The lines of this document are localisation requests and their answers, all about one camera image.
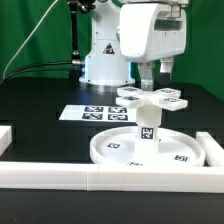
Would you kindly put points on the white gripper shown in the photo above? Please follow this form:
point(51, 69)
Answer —
point(148, 32)

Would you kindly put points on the white cross-shaped table base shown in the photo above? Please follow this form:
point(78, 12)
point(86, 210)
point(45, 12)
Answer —
point(165, 98)

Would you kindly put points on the white round table top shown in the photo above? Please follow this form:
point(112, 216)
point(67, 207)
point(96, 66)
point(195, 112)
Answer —
point(116, 147)

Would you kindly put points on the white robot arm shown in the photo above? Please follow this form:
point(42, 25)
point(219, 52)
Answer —
point(105, 67)

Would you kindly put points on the white marker sheet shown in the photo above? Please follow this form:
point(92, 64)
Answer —
point(98, 113)

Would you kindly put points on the white right fence bar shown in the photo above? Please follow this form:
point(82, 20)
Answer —
point(214, 152)

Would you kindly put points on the white fence bar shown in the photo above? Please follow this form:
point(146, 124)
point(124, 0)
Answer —
point(214, 152)
point(90, 177)
point(5, 138)

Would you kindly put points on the white left fence bar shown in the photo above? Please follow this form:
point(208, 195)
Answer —
point(5, 138)

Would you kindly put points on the white front fence bar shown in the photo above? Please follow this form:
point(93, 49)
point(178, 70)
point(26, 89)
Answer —
point(90, 177)

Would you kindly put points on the black camera stand pole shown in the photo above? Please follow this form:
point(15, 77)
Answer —
point(76, 71)

